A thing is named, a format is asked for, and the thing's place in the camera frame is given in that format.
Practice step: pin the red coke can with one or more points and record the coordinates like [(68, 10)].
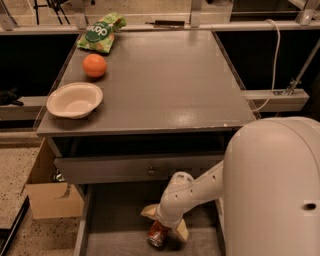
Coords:
[(157, 234)]

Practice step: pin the brass drawer knob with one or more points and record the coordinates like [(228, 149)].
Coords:
[(151, 171)]

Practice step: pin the black object on shelf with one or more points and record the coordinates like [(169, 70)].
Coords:
[(10, 97)]

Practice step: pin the cardboard box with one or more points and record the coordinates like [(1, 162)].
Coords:
[(49, 198)]

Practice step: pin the green chip bag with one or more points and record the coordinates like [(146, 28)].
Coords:
[(100, 37)]

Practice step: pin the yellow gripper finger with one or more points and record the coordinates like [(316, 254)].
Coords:
[(181, 231), (149, 211)]

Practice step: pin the orange fruit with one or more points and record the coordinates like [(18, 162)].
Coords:
[(94, 65)]

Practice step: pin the open grey middle drawer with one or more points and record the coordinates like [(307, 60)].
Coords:
[(112, 224)]

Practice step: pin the white paper bowl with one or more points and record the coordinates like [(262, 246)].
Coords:
[(74, 100)]

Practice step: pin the grey top drawer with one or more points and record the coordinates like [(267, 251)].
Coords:
[(132, 168)]

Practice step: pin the black tripod stand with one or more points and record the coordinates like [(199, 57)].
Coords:
[(55, 6)]

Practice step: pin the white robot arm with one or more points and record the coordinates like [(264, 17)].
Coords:
[(269, 182)]

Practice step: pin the grey drawer cabinet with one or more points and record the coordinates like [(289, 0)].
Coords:
[(164, 93)]

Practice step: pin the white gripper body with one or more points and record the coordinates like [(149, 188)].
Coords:
[(168, 217)]

